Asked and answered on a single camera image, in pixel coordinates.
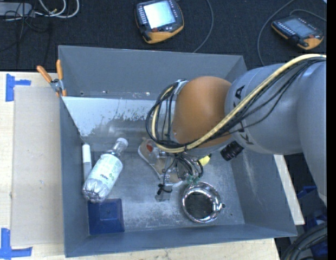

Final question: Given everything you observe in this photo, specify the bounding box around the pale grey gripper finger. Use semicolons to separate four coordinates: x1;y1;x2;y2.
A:
154;183;173;203

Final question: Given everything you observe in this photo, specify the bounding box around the clear plastic bottle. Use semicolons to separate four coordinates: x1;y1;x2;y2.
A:
81;137;129;203

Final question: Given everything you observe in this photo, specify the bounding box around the black cylinder on white bracket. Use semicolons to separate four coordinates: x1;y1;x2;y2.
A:
219;140;245;162

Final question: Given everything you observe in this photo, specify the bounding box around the grey metal bin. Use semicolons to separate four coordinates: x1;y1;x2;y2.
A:
57;45;298;258

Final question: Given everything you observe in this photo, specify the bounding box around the dark blue box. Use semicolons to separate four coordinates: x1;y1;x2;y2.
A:
87;198;126;236

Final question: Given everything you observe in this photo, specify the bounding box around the pale flat board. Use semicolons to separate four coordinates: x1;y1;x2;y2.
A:
10;86;64;248

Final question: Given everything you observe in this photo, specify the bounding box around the shiny metal cup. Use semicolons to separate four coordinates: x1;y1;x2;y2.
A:
181;181;227;224

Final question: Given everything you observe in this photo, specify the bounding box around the white marker pen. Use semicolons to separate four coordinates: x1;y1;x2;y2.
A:
81;143;93;183

